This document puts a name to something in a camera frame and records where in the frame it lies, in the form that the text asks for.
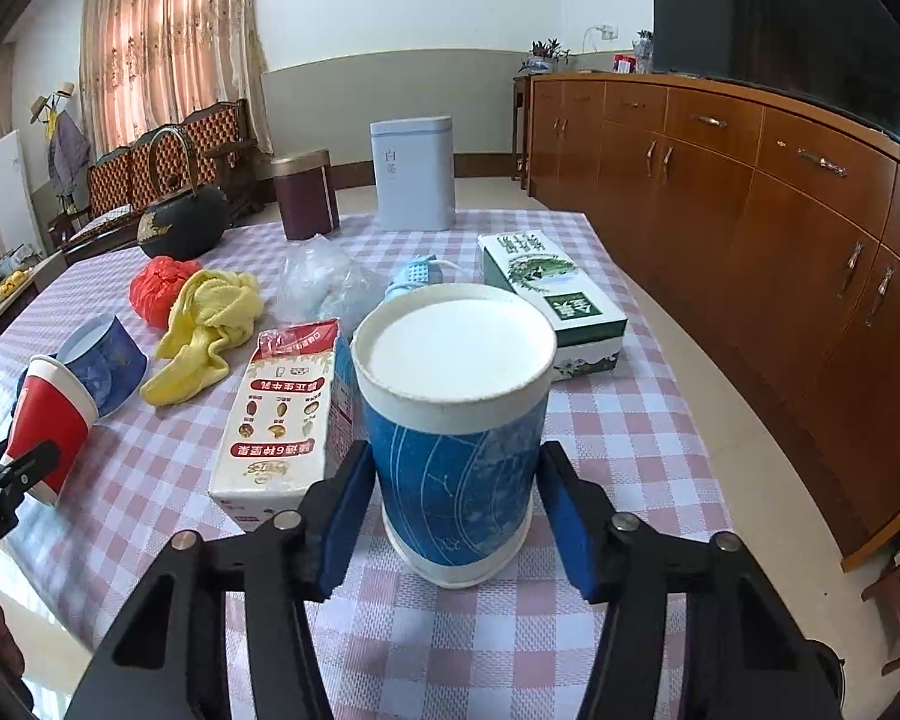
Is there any blue face mask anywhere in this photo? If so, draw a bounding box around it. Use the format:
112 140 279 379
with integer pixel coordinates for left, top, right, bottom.
386 253 466 305

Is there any green white milk carton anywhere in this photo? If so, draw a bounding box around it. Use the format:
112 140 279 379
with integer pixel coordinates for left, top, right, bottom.
476 231 629 383

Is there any red paper cup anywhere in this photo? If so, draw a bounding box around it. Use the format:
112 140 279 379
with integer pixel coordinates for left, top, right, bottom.
6 355 100 505

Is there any maroon tin canister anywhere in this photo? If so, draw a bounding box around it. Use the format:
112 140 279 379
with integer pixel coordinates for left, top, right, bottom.
271 150 341 242

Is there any pink checked tablecloth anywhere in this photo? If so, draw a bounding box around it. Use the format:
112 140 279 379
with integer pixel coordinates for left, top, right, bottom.
0 210 736 720

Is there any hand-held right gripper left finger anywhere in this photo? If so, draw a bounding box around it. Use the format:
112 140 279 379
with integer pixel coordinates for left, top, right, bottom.
64 439 380 720

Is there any black iron teapot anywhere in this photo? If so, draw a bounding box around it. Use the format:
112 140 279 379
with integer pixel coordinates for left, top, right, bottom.
136 127 231 262

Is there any small potted plant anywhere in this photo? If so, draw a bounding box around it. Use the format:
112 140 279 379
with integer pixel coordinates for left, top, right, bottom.
521 37 571 74

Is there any yellow cloth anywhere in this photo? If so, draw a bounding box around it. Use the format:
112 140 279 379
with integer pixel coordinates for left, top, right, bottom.
140 268 265 407

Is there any coat rack with hats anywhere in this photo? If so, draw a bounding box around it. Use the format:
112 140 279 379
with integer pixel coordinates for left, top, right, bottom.
30 81 91 211

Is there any red plastic bag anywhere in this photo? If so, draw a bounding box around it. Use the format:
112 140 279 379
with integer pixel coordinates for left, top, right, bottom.
129 256 205 328

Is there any white panel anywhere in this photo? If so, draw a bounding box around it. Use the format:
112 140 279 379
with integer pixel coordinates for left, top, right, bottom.
0 130 48 260

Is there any blue white paper cup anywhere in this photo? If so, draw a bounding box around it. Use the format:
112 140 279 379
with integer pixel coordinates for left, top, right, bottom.
54 315 149 418
351 283 557 590

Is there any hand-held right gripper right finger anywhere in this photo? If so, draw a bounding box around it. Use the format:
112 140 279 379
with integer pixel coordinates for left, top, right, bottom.
536 441 845 720

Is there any pale blue tea tin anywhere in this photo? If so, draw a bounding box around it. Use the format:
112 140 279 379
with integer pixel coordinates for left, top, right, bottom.
369 115 456 232

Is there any clear plastic bag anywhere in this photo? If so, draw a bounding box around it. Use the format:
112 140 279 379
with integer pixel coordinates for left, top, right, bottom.
274 234 391 338

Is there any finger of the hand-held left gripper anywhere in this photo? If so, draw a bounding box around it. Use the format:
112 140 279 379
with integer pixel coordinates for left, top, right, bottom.
0 441 61 522

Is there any pink embroidered curtain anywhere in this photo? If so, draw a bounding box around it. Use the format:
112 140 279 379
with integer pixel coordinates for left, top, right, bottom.
79 0 275 158

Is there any wooden sideboard cabinet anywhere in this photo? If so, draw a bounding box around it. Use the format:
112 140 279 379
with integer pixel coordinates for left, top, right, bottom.
529 71 900 571

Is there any carved wooden sofa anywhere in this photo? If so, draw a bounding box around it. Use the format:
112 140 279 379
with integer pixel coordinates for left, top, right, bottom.
49 99 271 248

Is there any black television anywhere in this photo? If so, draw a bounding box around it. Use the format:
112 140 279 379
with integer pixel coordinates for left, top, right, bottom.
651 0 900 128

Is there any white nut print milk carton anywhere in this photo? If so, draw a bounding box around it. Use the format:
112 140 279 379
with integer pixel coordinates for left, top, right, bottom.
208 319 361 533

